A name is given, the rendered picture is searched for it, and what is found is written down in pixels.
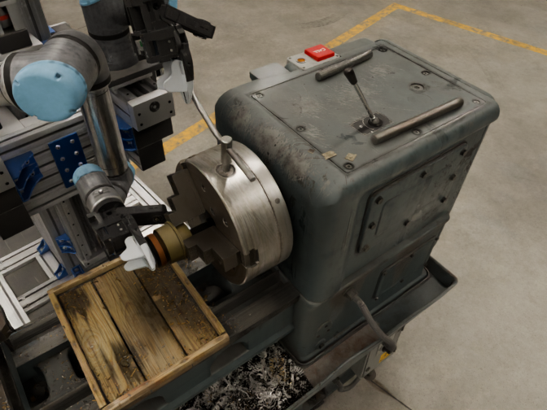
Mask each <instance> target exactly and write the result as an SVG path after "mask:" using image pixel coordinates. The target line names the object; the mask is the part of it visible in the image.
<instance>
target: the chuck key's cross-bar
mask: <svg viewBox="0 0 547 410"><path fill-rule="evenodd" d="M191 99H192V101H193V103H194V104H195V106H196V107H197V109H198V111H199V113H200V114H201V116H202V117H203V119H204V121H205V122H206V124H207V126H208V127H209V129H210V130H211V132H212V134H213V136H214V137H215V138H216V139H217V140H218V141H219V143H220V144H221V138H222V136H221V135H220V134H219V132H218V131H217V129H216V127H215V126H214V124H213V122H212V121H211V119H210V118H209V116H208V114H207V112H206V111H205V110H204V108H203V106H202V104H201V103H200V101H199V100H198V98H197V96H196V95H195V92H194V91H193V94H192V98H191ZM226 152H227V153H228V154H229V156H230V157H231V158H232V160H233V161H234V162H235V163H236V164H237V165H238V167H239V168H240V169H241V170H242V172H243V173H244V174H245V176H246V177H247V178H248V180H249V181H250V182H253V181H255V180H256V178H255V177H254V175H253V174H252V173H251V171H250V170H249V169H248V168H247V166H246V165H245V164H244V163H243V161H242V160H241V159H240V158H239V157H238V156H237V154H236V153H235V152H234V151H233V149H232V148H228V149H227V150H226Z"/></svg>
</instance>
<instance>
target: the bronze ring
mask: <svg viewBox="0 0 547 410"><path fill-rule="evenodd" d="M191 236H192V234H191V232H190V230H189V228H188V227H187V226H186V224H185V223H182V224H180V225H178V226H176V227H175V226H174V225H173V224H172V223H171V222H170V221H166V222H165V223H164V225H162V226H160V227H159V228H157V229H154V230H153V233H149V234H148V235H146V236H145V237H144V238H145V240H146V242H147V245H148V246H149V248H150V250H151V253H152V254H153V256H154V258H155V266H156V267H157V268H160V267H163V266H165V265H166V264H167V263H169V264H173V263H175V262H177V261H178V260H185V259H186V258H187V252H186V247H185V245H184V242H183V240H185V239H187V238H189V237H191Z"/></svg>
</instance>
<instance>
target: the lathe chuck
mask: <svg viewBox="0 0 547 410"><path fill-rule="evenodd" d="M238 157H239V156H238ZM239 158H240V157H239ZM240 159H241V158H240ZM241 160H242V159H241ZM242 161H243V160H242ZM183 162H186V166H187V167H188V170H189V172H190V175H191V177H192V180H193V182H194V183H195V187H196V189H197V191H198V193H199V196H200V199H201V201H202V204H203V206H204V207H205V208H206V209H207V210H206V212H205V213H204V214H201V215H199V216H196V217H195V218H193V219H191V220H188V224H189V226H190V228H191V229H192V228H194V227H195V226H197V225H200V224H202V223H205V222H206V219H207V218H210V217H211V219H213V220H214V222H215V224H216V227H217V228H218V229H219V230H220V231H221V232H222V233H223V234H224V235H225V236H226V237H227V238H228V239H229V240H230V241H231V242H232V243H233V244H234V245H235V246H236V247H237V248H238V249H239V250H240V251H241V252H242V253H243V254H244V255H248V254H250V252H249V251H250V250H252V249H255V250H256V259H257V261H256V262H255V264H253V265H252V266H251V265H248V266H247V267H245V266H244V265H243V264H242V263H241V264H240V265H238V266H236V267H234V268H232V269H231V270H229V271H227V272H225V271H224V270H223V269H222V268H221V267H220V266H219V265H218V264H217V262H216V261H215V260H214V261H212V265H213V266H214V267H215V269H216V270H217V271H218V272H219V273H220V274H221V275H222V276H223V277H224V278H225V279H226V280H228V281H230V282H231V283H233V284H235V285H239V286H241V285H243V284H244V283H246V282H248V281H250V280H251V279H253V278H254V277H257V276H259V275H260V274H262V273H264V272H265V271H267V270H269V269H271V268H272V267H274V266H275V265H276V264H277V263H278V261H279V258H280V255H281V240H280V234H279V230H278V224H277V221H276V218H275V215H274V212H273V209H272V207H271V205H270V203H269V200H268V198H267V196H266V194H265V192H264V190H263V189H262V187H261V185H260V183H259V181H258V180H257V179H256V180H255V181H253V182H250V181H249V180H248V178H247V177H246V176H245V174H244V173H243V172H242V170H241V169H240V168H239V167H238V165H237V164H236V163H235V162H234V161H233V160H232V162H231V164H230V166H232V167H233V168H234V173H233V174H232V175H230V176H223V175H221V174H220V173H219V172H218V168H219V167H220V166H221V165H223V164H222V163H221V146H214V147H211V148H209V149H207V150H204V151H201V152H199V153H197V154H195V155H192V156H190V157H188V158H186V159H182V160H180V161H179V162H178V164H177V167H176V172H177V171H180V170H182V169H183V168H182V165H181V163H183ZM243 163H244V162H243ZM244 164H245V163H244ZM245 165H246V164H245ZM246 166H247V165H246ZM247 168H248V169H249V170H250V171H251V169H250V168H249V167H248V166H247ZM251 173H252V174H253V172H252V171H251ZM253 175H254V174H253ZM254 177H255V175H254Z"/></svg>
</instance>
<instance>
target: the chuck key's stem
mask: <svg viewBox="0 0 547 410"><path fill-rule="evenodd" d="M232 141H233V139H232V137H230V136H223V137H222V138H221V163H222V164H223V168H222V171H223V172H224V173H227V172H230V164H231V162H232V158H231V157H230V156H229V154H228V153H227V152H226V150H227V149H228V148H232Z"/></svg>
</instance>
